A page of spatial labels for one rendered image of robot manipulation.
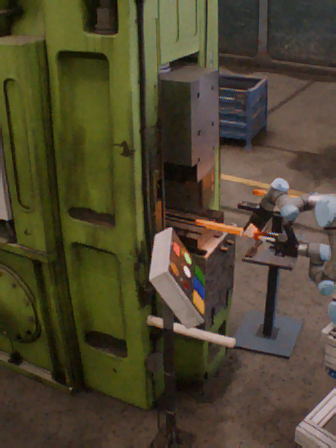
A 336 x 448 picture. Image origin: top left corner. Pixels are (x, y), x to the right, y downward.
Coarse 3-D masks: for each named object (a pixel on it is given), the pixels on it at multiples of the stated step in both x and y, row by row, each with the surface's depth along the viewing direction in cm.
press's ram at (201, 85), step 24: (168, 72) 262; (192, 72) 261; (216, 72) 266; (168, 96) 253; (192, 96) 249; (216, 96) 272; (168, 120) 258; (192, 120) 254; (216, 120) 277; (168, 144) 264; (192, 144) 259; (216, 144) 283
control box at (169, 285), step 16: (160, 240) 245; (176, 240) 247; (160, 256) 233; (176, 256) 238; (160, 272) 222; (192, 272) 247; (160, 288) 224; (176, 288) 224; (192, 288) 237; (176, 304) 227; (192, 304) 228; (192, 320) 231
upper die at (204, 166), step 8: (200, 160) 270; (208, 160) 278; (168, 168) 275; (176, 168) 273; (184, 168) 271; (192, 168) 269; (200, 168) 271; (208, 168) 280; (168, 176) 277; (176, 176) 275; (184, 176) 273; (192, 176) 271; (200, 176) 273
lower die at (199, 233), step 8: (184, 216) 304; (192, 216) 303; (168, 224) 297; (176, 224) 296; (184, 224) 296; (192, 224) 295; (192, 232) 290; (200, 232) 289; (208, 232) 296; (192, 240) 287; (200, 240) 288
